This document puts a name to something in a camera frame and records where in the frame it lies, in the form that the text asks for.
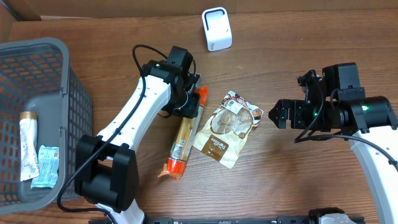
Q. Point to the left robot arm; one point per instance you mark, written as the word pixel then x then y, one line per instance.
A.
pixel 106 168

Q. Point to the teal snack packet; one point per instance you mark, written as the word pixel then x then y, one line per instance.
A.
pixel 48 168

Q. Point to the white barcode scanner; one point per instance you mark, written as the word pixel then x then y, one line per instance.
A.
pixel 217 29

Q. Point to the white gold tube package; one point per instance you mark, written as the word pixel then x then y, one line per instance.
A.
pixel 28 143

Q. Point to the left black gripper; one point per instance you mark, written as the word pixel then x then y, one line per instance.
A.
pixel 193 109

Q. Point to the grey plastic basket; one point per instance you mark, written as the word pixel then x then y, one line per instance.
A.
pixel 36 75

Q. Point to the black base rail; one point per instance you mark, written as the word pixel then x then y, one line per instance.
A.
pixel 278 220

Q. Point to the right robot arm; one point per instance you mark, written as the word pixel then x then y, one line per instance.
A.
pixel 336 107

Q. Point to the brown white cookie pouch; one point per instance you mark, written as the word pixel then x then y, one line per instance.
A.
pixel 227 129

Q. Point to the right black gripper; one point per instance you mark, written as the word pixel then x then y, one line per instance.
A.
pixel 282 107

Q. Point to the orange cracker sleeve package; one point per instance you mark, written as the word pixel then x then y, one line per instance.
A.
pixel 179 153

